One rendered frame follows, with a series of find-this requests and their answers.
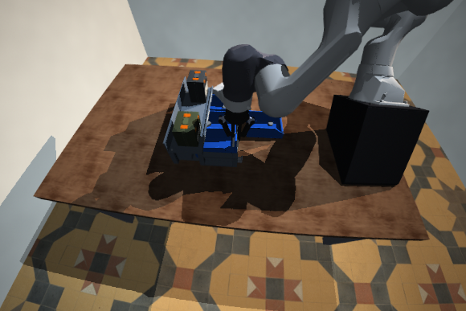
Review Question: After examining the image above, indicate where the grey metal shelf rack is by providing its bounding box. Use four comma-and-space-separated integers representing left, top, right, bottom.
163, 77, 243, 167

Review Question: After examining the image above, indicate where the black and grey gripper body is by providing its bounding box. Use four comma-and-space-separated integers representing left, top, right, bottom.
224, 109, 249, 125

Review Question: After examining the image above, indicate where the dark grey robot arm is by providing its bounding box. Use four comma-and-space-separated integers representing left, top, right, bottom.
213, 0, 453, 117

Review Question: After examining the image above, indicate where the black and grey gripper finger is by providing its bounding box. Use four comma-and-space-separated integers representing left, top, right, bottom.
219, 116, 235, 147
237, 117, 255, 147

